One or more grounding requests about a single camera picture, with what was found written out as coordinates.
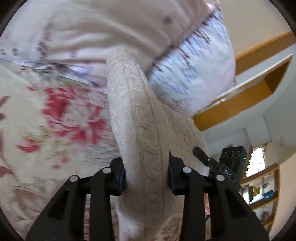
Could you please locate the pink lavender print pillow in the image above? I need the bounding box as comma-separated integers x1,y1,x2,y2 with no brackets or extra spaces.
147,1,236,117

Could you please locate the pale pink rear pillow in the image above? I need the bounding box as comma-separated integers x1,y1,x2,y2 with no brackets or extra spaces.
1,1,215,86

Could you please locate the cream cable-knit sweater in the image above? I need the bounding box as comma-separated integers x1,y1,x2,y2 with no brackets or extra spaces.
106,49,209,240

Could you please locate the wooden door frame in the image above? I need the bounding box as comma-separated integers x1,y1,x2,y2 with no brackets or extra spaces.
193,31,295,131

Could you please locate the wooden wall shelf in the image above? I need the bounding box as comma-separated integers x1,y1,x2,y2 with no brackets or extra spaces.
241,163,280,232

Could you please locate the floral bed quilt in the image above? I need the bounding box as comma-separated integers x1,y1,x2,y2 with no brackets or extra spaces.
1,60,119,238

